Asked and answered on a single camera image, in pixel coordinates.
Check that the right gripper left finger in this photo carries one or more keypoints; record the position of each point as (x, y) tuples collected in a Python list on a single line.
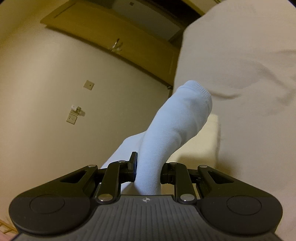
[(117, 173)]

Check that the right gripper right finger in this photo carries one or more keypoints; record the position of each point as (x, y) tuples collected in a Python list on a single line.
[(176, 174)]

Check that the light blue sweatshirt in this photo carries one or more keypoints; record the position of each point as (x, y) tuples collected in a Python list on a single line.
[(181, 117)]

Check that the grey duvet cover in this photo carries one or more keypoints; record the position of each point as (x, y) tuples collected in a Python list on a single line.
[(243, 53)]

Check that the wooden door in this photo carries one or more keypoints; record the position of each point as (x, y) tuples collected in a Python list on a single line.
[(102, 27)]

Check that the white wall power socket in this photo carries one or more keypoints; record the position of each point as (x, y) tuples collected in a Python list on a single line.
[(74, 113)]

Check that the wall switch plate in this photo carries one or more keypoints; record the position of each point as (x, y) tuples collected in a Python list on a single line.
[(88, 85)]

